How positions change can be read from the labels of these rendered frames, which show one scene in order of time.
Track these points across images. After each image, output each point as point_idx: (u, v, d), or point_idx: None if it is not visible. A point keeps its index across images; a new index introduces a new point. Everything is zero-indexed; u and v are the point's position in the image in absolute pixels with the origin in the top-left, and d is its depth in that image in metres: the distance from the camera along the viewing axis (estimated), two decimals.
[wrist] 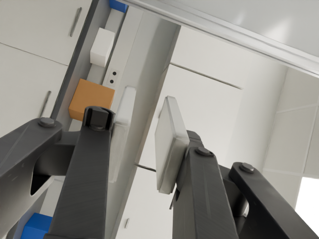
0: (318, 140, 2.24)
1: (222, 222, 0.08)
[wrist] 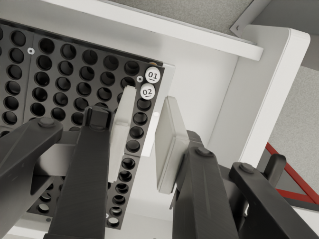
0: None
1: (222, 222, 0.08)
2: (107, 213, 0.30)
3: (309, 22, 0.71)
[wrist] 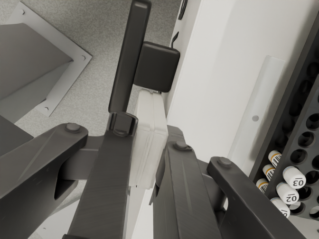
0: None
1: (203, 217, 0.08)
2: None
3: (24, 92, 0.68)
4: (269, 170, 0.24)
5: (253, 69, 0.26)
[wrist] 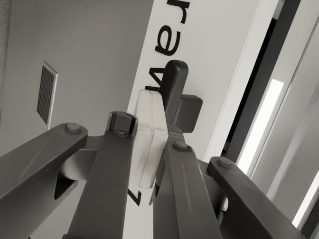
0: None
1: (203, 217, 0.08)
2: None
3: None
4: None
5: None
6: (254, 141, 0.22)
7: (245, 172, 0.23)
